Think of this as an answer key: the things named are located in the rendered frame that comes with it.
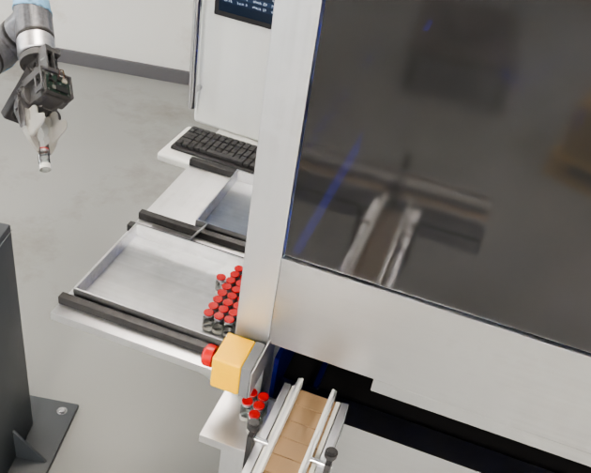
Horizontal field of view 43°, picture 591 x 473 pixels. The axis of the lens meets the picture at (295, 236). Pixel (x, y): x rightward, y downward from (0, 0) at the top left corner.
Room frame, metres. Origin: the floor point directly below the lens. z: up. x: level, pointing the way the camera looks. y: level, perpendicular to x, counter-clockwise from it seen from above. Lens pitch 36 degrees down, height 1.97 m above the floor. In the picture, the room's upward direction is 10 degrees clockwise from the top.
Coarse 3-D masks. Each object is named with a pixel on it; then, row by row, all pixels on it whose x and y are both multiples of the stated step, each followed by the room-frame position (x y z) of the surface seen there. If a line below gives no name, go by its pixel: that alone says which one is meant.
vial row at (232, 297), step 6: (240, 276) 1.24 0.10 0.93; (240, 282) 1.22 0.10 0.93; (234, 288) 1.19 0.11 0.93; (228, 294) 1.17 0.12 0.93; (234, 294) 1.18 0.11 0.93; (228, 300) 1.15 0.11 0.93; (234, 300) 1.16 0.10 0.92; (222, 306) 1.13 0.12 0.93; (228, 306) 1.14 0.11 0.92; (222, 312) 1.12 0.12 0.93; (228, 312) 1.14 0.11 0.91; (216, 318) 1.10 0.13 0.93; (222, 318) 1.10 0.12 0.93; (216, 324) 1.09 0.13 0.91; (222, 324) 1.10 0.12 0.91; (216, 330) 1.09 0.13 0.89
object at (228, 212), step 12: (228, 180) 1.62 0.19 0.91; (240, 180) 1.68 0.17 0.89; (252, 180) 1.67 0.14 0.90; (228, 192) 1.62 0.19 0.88; (240, 192) 1.62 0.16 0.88; (216, 204) 1.54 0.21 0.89; (228, 204) 1.56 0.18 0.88; (240, 204) 1.57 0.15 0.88; (204, 216) 1.47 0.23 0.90; (216, 216) 1.50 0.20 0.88; (228, 216) 1.51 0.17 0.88; (240, 216) 1.52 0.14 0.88; (216, 228) 1.42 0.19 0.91; (228, 228) 1.46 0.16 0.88; (240, 228) 1.47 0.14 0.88
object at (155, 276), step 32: (128, 256) 1.29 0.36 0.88; (160, 256) 1.31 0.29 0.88; (192, 256) 1.33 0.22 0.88; (224, 256) 1.32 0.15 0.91; (96, 288) 1.17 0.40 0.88; (128, 288) 1.19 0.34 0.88; (160, 288) 1.21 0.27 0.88; (192, 288) 1.22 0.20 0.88; (160, 320) 1.08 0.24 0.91; (192, 320) 1.13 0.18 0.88
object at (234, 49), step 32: (224, 0) 2.07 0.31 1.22; (256, 0) 2.05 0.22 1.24; (224, 32) 2.08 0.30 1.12; (256, 32) 2.05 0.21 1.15; (224, 64) 2.08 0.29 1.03; (256, 64) 2.05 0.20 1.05; (224, 96) 2.07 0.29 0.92; (256, 96) 2.05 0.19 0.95; (224, 128) 2.07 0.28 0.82; (256, 128) 2.04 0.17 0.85
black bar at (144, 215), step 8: (144, 216) 1.44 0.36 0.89; (152, 216) 1.44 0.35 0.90; (160, 216) 1.44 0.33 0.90; (160, 224) 1.43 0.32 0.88; (168, 224) 1.42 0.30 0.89; (176, 224) 1.42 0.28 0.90; (184, 224) 1.42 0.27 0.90; (184, 232) 1.41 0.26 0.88; (192, 232) 1.41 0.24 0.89; (200, 232) 1.41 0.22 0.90; (208, 232) 1.41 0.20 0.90; (208, 240) 1.40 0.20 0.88; (216, 240) 1.40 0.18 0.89; (224, 240) 1.39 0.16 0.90; (232, 240) 1.39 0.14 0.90; (240, 240) 1.40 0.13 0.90; (232, 248) 1.39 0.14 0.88; (240, 248) 1.38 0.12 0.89
